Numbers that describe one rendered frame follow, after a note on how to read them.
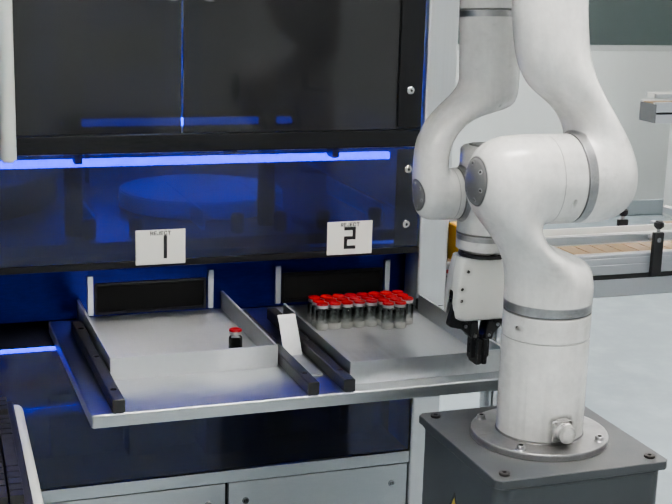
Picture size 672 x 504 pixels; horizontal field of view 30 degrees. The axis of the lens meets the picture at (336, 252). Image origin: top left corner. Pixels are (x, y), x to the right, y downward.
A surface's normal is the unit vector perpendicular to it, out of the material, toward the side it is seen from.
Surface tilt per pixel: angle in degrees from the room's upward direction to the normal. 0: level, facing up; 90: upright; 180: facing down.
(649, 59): 90
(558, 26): 81
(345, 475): 90
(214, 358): 90
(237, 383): 0
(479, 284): 91
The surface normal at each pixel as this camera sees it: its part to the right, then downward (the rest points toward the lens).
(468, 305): 0.25, 0.29
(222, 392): 0.03, -0.97
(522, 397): -0.53, 0.18
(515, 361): -0.77, 0.12
